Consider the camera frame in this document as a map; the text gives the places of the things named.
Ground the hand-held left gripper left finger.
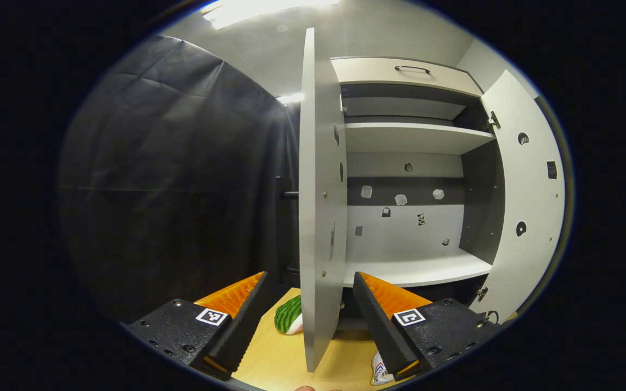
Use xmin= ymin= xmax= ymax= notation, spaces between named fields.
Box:
xmin=120 ymin=270 xmax=269 ymax=381

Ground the green striped toy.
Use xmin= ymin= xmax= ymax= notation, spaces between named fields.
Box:
xmin=274 ymin=295 xmax=303 ymax=335

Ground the white cabinet drawer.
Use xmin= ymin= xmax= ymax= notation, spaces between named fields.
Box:
xmin=330 ymin=56 xmax=485 ymax=98

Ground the black backdrop cloth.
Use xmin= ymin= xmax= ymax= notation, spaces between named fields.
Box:
xmin=58 ymin=34 xmax=300 ymax=326

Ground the white shoe cabinet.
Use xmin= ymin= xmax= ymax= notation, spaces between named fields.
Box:
xmin=330 ymin=54 xmax=506 ymax=332

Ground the white canvas shoe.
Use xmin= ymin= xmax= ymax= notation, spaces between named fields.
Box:
xmin=371 ymin=350 xmax=396 ymax=387

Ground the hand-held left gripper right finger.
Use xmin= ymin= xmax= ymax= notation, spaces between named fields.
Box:
xmin=352 ymin=270 xmax=501 ymax=382

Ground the black left door handle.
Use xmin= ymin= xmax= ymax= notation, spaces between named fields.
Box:
xmin=276 ymin=175 xmax=301 ymax=274

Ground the white cabinet door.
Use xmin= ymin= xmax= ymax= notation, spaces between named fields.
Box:
xmin=298 ymin=27 xmax=349 ymax=374
xmin=468 ymin=69 xmax=566 ymax=324

